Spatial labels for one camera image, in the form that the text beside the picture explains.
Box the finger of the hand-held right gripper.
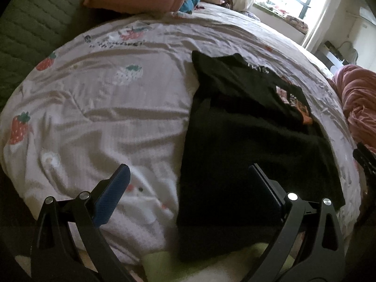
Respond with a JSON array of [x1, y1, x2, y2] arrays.
[[352, 142, 376, 181]]

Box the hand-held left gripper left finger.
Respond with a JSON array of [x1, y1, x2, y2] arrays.
[[31, 164, 131, 282]]

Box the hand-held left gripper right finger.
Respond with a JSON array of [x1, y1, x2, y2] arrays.
[[249, 163, 345, 282]]

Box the black sweater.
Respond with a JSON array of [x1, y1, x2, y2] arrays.
[[176, 50, 345, 262]]

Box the clothes on windowsill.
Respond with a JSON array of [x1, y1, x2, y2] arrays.
[[283, 15, 309, 33]]

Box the pink blanket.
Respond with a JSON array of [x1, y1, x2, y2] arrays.
[[332, 64, 376, 153]]

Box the strawberry printed bed sheet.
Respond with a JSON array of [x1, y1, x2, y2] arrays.
[[0, 1, 371, 266]]

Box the green fluffy cloth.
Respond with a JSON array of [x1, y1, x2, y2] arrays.
[[141, 239, 297, 282]]

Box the white desk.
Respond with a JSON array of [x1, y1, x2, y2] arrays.
[[319, 39, 359, 74]]

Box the green quilted headboard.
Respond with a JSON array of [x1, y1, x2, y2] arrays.
[[0, 0, 99, 109]]

